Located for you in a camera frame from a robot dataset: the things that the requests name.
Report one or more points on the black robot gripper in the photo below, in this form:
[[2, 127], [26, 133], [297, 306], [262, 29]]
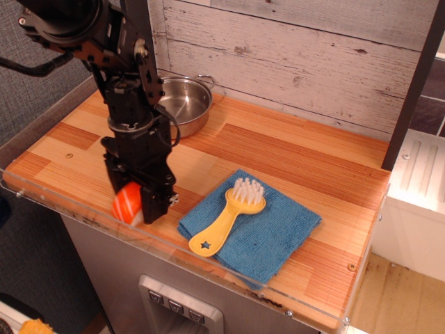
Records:
[[139, 153]]

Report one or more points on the orange salmon sushi toy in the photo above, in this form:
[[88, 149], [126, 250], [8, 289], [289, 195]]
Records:
[[127, 204]]

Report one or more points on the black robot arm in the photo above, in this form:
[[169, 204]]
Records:
[[118, 53]]

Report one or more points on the stainless steel pot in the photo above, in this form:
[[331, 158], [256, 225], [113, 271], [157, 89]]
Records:
[[188, 100]]

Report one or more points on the clear acrylic edge guard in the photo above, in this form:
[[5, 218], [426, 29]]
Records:
[[313, 291]]

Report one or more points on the yellow scrub brush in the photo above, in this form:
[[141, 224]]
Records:
[[246, 197]]

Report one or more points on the silver dispenser panel with buttons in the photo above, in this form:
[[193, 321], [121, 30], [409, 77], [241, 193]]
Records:
[[170, 310]]

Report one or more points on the blue folded cloth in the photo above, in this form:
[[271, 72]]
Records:
[[258, 245]]

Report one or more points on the yellow object at bottom corner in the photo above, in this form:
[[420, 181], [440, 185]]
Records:
[[35, 326]]

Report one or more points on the dark vertical post right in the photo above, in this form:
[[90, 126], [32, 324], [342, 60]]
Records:
[[419, 78]]

